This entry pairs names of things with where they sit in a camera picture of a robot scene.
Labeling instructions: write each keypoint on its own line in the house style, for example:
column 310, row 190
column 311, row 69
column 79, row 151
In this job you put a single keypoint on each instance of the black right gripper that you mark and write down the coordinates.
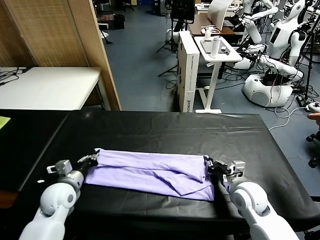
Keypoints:
column 228, row 170

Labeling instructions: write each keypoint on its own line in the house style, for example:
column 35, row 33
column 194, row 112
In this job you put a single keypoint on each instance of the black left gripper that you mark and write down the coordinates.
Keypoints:
column 82, row 168

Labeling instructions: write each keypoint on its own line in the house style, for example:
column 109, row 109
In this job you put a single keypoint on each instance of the purple printed T-shirt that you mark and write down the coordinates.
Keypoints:
column 150, row 172

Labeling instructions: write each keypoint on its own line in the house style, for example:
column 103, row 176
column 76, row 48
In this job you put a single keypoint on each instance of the small white rounded robot base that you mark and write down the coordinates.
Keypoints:
column 170, row 34

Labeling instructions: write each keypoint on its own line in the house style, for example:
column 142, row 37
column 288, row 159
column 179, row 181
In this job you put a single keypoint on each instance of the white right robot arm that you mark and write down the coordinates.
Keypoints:
column 252, row 205

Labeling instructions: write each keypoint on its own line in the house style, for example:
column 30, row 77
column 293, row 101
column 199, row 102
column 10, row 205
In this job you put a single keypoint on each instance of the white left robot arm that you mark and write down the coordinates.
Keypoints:
column 55, row 200

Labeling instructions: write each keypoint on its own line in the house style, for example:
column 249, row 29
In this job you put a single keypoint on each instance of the bystander bare hand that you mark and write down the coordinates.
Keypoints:
column 316, row 117

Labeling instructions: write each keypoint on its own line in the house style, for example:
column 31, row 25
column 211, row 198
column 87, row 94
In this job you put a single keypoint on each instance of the black side table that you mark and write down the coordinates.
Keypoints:
column 25, row 150

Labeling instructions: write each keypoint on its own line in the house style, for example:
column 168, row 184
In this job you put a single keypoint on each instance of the white rectangular table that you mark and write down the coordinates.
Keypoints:
column 50, row 85

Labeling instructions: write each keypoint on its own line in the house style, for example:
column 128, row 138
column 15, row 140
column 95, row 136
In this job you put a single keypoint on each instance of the white standing desk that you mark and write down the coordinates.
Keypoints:
column 212, row 75

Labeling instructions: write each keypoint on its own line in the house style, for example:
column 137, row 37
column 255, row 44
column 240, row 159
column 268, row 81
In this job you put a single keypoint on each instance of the yellow-green cloth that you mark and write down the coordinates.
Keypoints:
column 4, row 122

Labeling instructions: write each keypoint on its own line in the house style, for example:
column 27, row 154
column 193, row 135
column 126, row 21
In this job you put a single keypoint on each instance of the tall white cardboard box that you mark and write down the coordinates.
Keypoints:
column 187, row 75

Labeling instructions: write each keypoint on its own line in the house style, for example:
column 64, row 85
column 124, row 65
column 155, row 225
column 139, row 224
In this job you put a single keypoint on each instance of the black office chair base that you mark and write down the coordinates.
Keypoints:
column 315, row 150

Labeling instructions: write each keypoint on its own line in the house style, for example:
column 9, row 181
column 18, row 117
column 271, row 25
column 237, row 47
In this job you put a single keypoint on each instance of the black tripod stand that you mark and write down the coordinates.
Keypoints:
column 309, row 62
column 169, row 70
column 172, row 42

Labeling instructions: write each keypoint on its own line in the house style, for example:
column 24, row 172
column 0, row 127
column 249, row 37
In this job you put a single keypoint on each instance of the white power strip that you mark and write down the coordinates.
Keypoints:
column 315, row 106

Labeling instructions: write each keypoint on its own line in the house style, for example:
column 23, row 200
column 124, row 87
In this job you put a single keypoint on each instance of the white water bottle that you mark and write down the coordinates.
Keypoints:
column 215, row 47

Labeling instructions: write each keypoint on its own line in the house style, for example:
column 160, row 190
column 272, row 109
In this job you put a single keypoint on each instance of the grey tablet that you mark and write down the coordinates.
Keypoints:
column 206, row 47

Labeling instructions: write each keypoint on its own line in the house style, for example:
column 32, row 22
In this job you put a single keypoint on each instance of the wooden partition screen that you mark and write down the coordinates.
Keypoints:
column 55, row 32

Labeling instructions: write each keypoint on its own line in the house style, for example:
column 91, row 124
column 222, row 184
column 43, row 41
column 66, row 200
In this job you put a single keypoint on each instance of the white desk gadget stand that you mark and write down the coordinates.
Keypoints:
column 209, row 32

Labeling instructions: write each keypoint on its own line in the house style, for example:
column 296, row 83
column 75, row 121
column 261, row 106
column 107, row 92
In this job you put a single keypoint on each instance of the white humanoid robot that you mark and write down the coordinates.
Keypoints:
column 278, row 40

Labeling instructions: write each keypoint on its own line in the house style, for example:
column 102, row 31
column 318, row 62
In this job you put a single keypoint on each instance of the brown wooden desk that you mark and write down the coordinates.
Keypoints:
column 199, row 24

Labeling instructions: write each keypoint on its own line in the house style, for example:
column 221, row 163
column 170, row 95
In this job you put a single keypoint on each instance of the black trash bin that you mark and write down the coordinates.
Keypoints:
column 119, row 21

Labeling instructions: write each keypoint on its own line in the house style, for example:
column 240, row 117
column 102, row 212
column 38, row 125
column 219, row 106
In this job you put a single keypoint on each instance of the white curved panel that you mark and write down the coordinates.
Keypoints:
column 217, row 14

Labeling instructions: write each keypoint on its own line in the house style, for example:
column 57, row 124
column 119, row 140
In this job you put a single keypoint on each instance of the black monitor panel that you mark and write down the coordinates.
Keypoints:
column 183, row 9

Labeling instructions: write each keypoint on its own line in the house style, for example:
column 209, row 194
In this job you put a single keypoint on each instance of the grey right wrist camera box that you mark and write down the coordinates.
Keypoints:
column 237, row 168

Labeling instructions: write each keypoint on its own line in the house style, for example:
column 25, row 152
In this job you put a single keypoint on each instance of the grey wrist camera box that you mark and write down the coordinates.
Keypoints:
column 61, row 167
column 237, row 168

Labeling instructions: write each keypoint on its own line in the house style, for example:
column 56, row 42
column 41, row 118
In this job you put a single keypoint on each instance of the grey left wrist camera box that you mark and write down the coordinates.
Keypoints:
column 61, row 167

